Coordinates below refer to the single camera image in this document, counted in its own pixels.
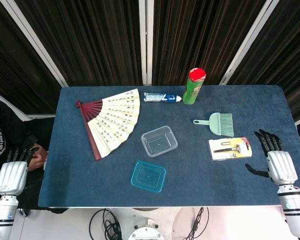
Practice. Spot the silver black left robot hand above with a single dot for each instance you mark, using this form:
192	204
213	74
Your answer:
11	177

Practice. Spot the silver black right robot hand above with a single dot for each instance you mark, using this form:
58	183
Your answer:
282	167

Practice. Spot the clear plastic container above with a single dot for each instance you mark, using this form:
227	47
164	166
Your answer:
159	141

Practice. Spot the teal container lid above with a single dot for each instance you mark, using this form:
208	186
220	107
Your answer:
148	177

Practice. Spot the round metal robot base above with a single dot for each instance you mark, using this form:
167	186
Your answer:
146	231

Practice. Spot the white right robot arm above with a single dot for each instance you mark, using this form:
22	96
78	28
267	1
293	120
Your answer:
293	212

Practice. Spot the green chips can red lid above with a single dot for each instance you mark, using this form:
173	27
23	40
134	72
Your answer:
193	90

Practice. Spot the chair base with casters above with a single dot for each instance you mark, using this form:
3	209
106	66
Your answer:
23	212

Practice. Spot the person in black clothes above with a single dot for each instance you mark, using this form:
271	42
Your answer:
5	125

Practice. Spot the razor blister pack yellow card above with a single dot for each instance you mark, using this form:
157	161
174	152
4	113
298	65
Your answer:
230	148

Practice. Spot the mint green brush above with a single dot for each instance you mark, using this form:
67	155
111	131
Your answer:
227	125

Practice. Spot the mint green dustpan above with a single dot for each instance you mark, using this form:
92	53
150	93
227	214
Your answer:
213	122

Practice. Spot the blue felt tablecloth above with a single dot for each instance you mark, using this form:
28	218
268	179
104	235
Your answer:
190	180

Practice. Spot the dark pleated curtain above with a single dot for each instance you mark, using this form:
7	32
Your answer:
15	62
290	50
202	32
90	37

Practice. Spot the paper folding fan red ribs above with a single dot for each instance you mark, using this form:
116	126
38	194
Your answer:
115	120

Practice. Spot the blue white toothpaste tube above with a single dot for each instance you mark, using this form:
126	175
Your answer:
160	97

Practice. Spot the white frame post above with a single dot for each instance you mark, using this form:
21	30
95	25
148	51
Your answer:
35	42
146	37
250	42
5	101

